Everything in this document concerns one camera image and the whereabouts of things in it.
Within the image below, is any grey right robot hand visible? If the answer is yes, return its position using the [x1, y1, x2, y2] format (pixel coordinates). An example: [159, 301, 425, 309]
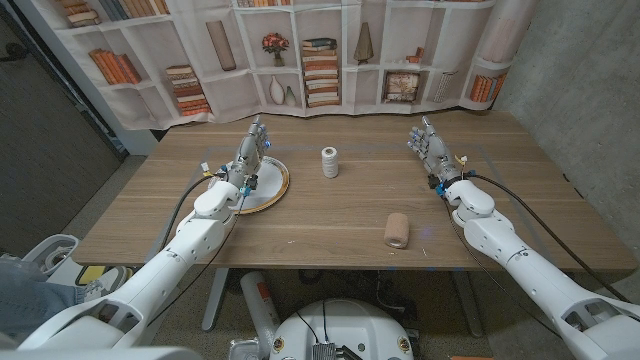
[407, 115, 464, 187]

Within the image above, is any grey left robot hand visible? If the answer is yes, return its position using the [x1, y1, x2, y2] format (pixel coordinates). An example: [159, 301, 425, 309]
[225, 114, 273, 189]

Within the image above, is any white string spool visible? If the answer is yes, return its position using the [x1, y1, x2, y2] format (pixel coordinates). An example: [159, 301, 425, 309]
[320, 145, 340, 180]

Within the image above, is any gold-rimmed white paper plate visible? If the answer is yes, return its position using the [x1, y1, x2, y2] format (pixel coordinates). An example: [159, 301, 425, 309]
[207, 155, 291, 216]

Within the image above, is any printed bookshelf backdrop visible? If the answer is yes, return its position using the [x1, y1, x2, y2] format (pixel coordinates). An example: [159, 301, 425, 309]
[14, 0, 541, 132]

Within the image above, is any tan bandage roll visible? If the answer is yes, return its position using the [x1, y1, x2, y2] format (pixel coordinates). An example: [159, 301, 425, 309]
[383, 212, 411, 250]

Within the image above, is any white cylinder with orange label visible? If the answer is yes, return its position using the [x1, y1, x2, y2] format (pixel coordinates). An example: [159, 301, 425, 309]
[239, 271, 281, 359]

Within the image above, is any grey table leg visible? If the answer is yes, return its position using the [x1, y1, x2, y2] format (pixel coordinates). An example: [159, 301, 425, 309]
[202, 268, 230, 333]
[452, 269, 484, 339]

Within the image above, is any white grey sneaker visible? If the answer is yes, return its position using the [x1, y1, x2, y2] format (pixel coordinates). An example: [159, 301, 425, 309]
[82, 265, 134, 304]

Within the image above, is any silver foil tray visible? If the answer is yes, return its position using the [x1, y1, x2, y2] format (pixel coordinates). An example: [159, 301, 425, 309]
[228, 337, 261, 360]

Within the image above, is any white robot torso base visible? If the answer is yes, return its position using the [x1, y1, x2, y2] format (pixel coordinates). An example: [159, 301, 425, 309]
[269, 298, 415, 360]

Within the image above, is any yellow flat object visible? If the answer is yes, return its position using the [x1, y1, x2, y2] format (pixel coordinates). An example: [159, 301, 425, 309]
[75, 264, 109, 287]

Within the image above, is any white round bin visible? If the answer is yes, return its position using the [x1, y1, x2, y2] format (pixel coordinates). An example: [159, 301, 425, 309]
[22, 233, 80, 276]

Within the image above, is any person's blue jeans leg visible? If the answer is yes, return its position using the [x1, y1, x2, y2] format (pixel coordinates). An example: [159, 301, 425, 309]
[0, 257, 86, 346]

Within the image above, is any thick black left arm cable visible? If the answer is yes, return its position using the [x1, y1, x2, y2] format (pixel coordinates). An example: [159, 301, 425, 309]
[157, 172, 231, 254]

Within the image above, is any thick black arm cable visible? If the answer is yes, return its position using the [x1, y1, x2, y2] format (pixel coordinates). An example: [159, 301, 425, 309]
[462, 171, 634, 305]
[157, 172, 231, 254]

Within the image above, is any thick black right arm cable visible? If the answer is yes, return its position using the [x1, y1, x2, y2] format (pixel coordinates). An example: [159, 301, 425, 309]
[462, 171, 634, 305]

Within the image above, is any black door handle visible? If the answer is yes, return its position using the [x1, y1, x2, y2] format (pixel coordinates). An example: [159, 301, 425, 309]
[0, 42, 29, 64]

